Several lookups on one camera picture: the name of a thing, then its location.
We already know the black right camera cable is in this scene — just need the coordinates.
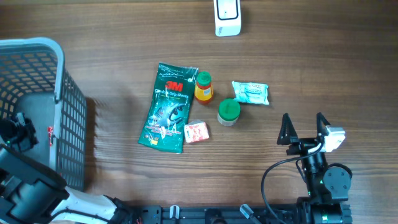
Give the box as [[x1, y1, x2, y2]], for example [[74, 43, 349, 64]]
[[261, 141, 325, 224]]

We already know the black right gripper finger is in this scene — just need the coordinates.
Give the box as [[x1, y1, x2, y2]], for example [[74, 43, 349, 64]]
[[317, 112, 330, 136], [277, 113, 299, 145]]

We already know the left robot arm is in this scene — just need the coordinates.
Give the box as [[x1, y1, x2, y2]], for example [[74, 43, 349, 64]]
[[1, 113, 139, 223]]

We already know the green lid glass jar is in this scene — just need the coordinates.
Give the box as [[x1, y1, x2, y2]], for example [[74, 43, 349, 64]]
[[217, 98, 241, 126]]

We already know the red sauce bottle green cap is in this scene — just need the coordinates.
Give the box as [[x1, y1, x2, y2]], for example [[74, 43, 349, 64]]
[[194, 71, 214, 105]]

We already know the light green tissue packet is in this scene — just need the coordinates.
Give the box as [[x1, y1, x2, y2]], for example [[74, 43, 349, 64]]
[[231, 81, 269, 105]]

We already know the green 3M gloves packet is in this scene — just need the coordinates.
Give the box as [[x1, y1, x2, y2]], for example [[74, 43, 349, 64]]
[[138, 63, 198, 154]]

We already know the red white small packet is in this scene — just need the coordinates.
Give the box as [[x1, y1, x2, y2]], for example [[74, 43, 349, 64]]
[[184, 120, 210, 143]]

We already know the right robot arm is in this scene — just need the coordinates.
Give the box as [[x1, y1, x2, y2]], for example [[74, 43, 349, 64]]
[[277, 113, 353, 224]]

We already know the white barcode scanner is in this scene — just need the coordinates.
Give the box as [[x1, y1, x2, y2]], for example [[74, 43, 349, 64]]
[[213, 0, 242, 37]]

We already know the grey plastic mesh basket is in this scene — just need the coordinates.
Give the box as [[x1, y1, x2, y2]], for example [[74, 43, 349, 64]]
[[1, 37, 87, 190]]

